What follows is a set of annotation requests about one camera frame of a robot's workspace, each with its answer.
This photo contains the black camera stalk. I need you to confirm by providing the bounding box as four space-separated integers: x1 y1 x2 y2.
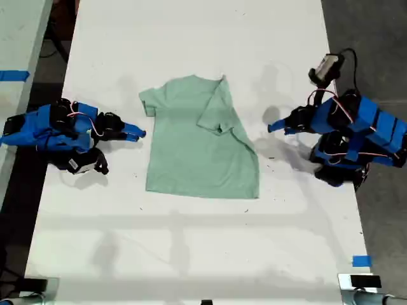
312 79 336 107

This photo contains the black camera cable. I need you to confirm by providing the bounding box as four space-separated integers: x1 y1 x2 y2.
339 47 359 96

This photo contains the short blue tape strip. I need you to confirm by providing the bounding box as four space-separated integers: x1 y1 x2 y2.
352 254 373 268

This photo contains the black camera box white label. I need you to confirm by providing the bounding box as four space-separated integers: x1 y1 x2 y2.
65 147 110 176

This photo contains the pale adjacent table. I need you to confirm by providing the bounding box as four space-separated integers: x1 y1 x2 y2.
0 0 54 204

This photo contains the black camera box grey face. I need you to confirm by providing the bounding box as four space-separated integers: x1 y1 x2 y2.
307 53 346 86

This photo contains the red white servo wire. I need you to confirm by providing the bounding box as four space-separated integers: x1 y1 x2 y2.
68 101 105 139
307 89 355 125

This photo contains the long blue tape strip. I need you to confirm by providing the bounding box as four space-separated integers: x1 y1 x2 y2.
0 70 31 83

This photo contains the pale green t-shirt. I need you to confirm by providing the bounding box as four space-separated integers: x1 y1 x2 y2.
138 74 261 200

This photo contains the white and black small box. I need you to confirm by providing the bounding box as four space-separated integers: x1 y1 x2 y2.
337 273 383 291

